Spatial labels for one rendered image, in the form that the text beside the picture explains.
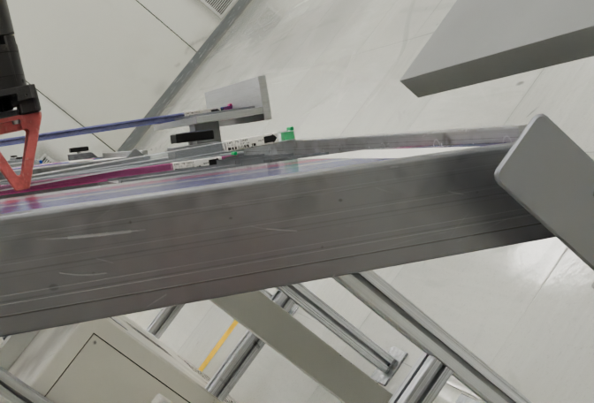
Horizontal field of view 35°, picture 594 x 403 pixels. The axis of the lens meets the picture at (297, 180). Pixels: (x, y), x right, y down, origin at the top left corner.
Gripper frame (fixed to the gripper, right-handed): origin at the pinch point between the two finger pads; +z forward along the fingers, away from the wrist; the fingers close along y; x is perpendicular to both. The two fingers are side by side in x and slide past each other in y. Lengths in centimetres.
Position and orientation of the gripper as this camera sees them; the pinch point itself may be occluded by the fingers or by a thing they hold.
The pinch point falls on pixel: (20, 181)
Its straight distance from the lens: 99.5
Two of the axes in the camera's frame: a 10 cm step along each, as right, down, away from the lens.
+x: 9.2, -2.3, 3.2
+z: 2.1, 9.7, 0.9
